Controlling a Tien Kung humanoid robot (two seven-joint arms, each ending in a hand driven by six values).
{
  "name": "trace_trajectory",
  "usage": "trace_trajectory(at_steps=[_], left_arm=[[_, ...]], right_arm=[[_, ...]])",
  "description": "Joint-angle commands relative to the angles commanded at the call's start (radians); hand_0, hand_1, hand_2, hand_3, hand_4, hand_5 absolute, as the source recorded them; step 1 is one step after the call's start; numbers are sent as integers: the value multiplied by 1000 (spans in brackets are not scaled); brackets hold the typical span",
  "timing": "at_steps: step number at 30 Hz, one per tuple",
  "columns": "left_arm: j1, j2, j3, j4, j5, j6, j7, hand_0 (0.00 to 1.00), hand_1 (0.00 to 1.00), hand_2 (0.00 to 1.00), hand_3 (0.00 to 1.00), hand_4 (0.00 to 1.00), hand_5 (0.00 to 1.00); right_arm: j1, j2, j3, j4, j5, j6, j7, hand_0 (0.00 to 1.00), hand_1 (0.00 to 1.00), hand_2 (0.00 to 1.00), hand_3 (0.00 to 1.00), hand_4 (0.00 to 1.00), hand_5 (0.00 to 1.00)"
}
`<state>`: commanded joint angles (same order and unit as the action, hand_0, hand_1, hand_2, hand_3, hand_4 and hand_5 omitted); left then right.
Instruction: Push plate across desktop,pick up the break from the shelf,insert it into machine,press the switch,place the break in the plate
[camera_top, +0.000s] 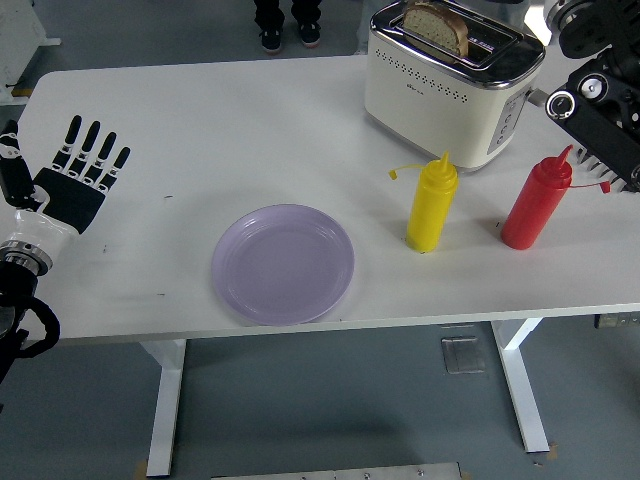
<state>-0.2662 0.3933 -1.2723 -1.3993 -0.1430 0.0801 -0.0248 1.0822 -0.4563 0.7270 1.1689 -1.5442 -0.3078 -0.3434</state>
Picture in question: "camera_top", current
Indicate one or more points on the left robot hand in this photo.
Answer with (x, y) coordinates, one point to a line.
(67, 200)

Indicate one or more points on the purple plate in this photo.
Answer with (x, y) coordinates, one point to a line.
(282, 265)

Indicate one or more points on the cream and chrome toaster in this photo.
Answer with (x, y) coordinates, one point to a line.
(425, 100)

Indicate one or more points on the slice of bread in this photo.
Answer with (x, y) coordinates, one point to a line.
(435, 22)

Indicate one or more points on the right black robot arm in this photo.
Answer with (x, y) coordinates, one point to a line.
(595, 120)

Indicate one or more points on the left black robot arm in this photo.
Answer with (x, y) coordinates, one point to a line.
(20, 285)

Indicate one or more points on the white equipment cabinet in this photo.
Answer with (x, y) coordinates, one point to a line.
(20, 30)

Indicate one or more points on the white table leg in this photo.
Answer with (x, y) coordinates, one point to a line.
(522, 390)
(167, 400)

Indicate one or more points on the brown floor tape piece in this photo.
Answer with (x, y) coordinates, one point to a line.
(553, 451)
(140, 469)

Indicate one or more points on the yellow squeeze bottle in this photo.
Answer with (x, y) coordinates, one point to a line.
(430, 210)

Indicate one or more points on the metal floor outlet cover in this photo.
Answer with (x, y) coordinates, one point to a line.
(463, 355)

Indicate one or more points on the red squeeze bottle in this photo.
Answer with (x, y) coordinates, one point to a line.
(532, 210)

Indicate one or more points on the metal toast rack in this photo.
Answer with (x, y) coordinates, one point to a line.
(589, 159)

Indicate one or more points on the table control box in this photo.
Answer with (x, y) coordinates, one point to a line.
(617, 321)

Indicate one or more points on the metal base plate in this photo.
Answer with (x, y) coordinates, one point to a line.
(350, 472)

